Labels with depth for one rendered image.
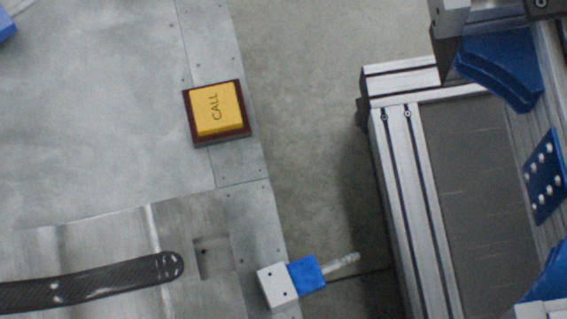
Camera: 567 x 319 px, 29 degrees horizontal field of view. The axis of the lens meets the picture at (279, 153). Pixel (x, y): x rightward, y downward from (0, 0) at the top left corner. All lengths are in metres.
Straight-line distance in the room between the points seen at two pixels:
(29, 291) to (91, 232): 0.10
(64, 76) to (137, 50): 0.11
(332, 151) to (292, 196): 0.13
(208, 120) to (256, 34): 0.97
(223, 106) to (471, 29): 0.34
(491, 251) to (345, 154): 0.41
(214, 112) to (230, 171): 0.08
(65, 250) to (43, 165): 0.17
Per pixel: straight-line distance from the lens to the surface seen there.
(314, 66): 2.39
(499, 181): 2.13
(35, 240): 1.39
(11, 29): 1.56
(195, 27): 1.55
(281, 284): 1.38
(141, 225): 1.38
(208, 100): 1.47
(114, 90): 1.53
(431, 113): 2.15
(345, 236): 2.28
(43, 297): 1.37
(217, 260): 1.38
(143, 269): 1.37
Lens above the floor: 2.21
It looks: 72 degrees down
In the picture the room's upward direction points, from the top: straight up
